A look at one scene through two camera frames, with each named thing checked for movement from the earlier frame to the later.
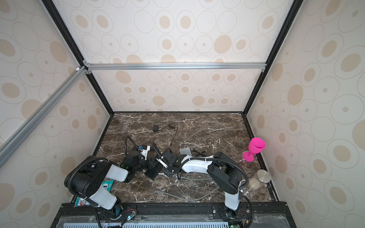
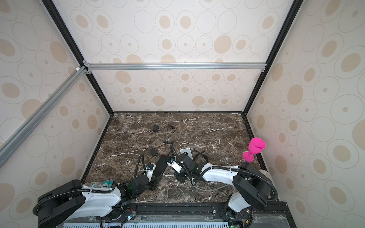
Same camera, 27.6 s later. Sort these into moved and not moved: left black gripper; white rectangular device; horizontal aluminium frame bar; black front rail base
Moved: left black gripper
Not moved: white rectangular device; black front rail base; horizontal aluminium frame bar
